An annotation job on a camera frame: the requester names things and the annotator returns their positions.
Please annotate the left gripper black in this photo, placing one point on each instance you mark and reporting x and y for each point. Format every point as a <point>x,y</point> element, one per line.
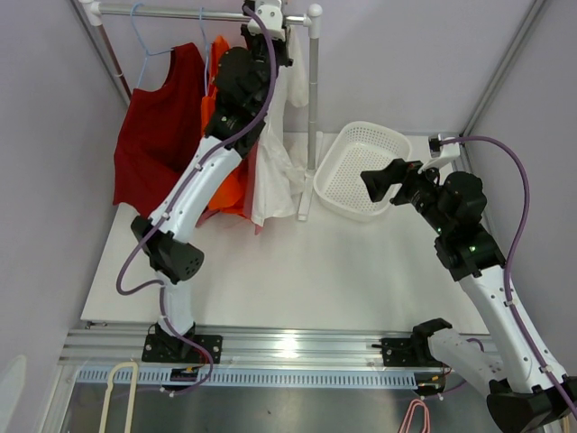
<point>281,48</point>

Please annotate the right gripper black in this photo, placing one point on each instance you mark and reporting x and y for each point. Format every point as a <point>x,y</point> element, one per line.
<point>397,172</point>

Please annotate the white t shirt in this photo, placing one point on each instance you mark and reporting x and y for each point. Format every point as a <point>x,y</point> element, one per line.
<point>280,167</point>

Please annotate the pink t shirt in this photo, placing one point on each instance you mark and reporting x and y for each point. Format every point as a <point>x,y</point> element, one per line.
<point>236,193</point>

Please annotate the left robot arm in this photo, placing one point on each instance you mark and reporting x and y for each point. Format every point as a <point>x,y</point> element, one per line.
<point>245,83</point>

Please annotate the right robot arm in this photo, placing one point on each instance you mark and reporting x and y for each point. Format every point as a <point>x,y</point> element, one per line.
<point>523,385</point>

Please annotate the blue hanger left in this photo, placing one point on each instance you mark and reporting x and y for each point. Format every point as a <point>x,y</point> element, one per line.
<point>147,53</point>

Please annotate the dark red t shirt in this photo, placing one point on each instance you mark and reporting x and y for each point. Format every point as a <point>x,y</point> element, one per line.
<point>160,133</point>

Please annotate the orange t shirt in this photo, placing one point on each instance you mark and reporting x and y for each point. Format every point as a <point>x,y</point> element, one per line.
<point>218,47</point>

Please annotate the white plastic basket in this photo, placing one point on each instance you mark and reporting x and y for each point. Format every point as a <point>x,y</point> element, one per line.
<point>358,147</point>

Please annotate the metal clothes rack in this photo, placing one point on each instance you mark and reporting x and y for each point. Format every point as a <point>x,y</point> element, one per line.
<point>95,10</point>

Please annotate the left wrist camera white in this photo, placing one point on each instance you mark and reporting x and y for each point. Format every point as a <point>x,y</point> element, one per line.
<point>271,13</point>

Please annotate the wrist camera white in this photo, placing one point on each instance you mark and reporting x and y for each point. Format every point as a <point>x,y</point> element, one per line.
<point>443,151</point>
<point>271,13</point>

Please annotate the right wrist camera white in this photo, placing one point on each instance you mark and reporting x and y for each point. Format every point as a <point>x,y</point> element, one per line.
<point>443,151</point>

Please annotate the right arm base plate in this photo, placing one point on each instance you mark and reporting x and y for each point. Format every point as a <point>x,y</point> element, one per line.
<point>405,352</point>

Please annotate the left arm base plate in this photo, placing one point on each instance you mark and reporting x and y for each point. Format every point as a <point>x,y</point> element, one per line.
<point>170,350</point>

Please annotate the aluminium rail frame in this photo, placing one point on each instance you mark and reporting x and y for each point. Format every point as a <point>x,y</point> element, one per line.
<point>243,347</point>

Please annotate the slotted cable duct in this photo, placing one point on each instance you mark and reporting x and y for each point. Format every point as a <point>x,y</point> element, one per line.
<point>321,379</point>

